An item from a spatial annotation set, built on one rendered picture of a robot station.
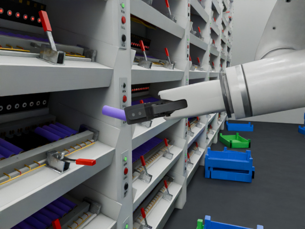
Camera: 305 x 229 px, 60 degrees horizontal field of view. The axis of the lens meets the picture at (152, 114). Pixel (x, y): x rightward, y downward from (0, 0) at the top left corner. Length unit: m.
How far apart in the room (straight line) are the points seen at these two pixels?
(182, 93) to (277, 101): 0.13
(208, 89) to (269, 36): 0.16
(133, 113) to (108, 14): 0.28
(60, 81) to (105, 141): 0.23
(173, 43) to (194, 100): 0.94
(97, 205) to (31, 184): 0.28
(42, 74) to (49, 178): 0.18
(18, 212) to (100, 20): 0.44
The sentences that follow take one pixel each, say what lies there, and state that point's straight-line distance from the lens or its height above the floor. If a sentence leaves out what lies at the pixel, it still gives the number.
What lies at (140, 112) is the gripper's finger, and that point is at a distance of 0.45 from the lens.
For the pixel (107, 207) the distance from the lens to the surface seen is 0.73.
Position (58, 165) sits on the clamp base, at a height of 0.54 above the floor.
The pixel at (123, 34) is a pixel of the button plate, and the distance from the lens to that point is 0.69.
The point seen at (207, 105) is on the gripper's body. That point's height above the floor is 0.65.
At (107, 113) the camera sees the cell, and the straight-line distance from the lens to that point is 0.49.
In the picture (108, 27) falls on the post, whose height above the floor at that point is 0.80.
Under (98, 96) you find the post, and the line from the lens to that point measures 0.66.
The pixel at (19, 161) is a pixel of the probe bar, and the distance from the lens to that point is 0.50.
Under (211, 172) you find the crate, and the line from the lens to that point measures 1.86.
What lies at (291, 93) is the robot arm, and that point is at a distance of 0.41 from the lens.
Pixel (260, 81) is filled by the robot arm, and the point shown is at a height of 0.69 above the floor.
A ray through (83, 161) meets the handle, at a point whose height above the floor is 0.55.
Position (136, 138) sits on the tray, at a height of 0.51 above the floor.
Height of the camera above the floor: 0.70
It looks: 9 degrees down
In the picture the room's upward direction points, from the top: straight up
